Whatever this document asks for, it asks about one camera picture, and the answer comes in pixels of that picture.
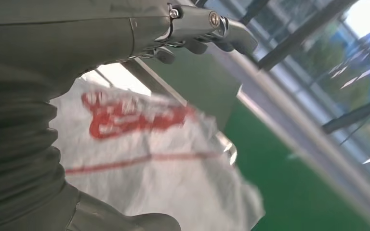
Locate silver conveyor frame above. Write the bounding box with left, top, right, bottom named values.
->
left=235, top=91, right=370, bottom=225

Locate grey package with red print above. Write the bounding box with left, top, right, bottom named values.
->
left=49, top=77, right=266, bottom=231

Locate dark window frame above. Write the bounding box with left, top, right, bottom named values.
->
left=191, top=0, right=370, bottom=135

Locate green conveyor belt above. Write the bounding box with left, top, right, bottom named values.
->
left=223, top=101, right=370, bottom=231

